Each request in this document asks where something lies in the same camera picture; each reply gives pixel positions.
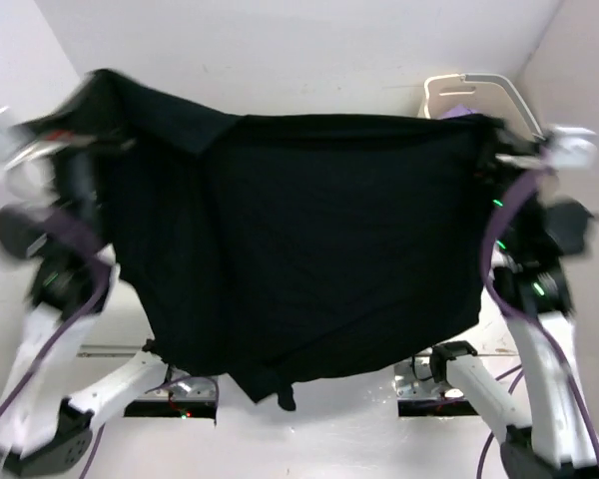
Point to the black t-shirt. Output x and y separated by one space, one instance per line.
285 249

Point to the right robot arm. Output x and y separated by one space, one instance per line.
520 266

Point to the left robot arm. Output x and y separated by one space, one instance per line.
44 430

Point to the purple t-shirt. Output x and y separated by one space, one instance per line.
461 110

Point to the cream laundry basket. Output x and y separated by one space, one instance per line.
489 94

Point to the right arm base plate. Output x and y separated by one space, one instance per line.
412 380

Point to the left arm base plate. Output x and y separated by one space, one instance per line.
190 387

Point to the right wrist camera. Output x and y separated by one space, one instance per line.
569 148

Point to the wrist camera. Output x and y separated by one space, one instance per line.
14 139
569 148

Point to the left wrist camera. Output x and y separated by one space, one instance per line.
14 139

